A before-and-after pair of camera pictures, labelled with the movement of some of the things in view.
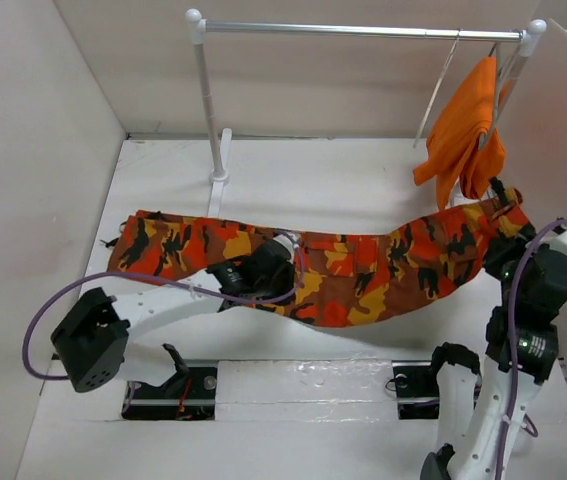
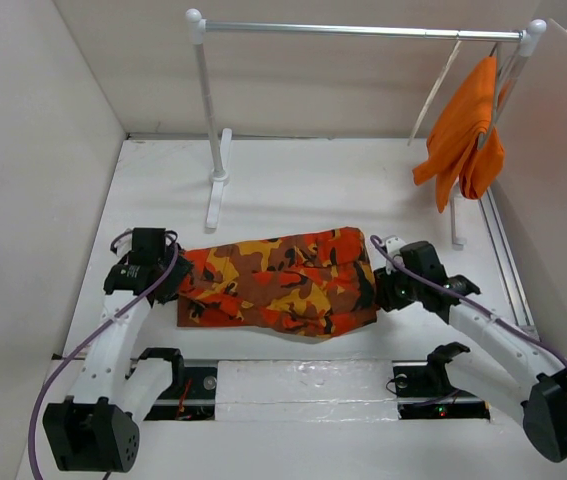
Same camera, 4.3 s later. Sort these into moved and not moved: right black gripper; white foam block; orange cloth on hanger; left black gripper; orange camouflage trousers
Moved: orange camouflage trousers; left black gripper; right black gripper
Not moved: white foam block; orange cloth on hanger
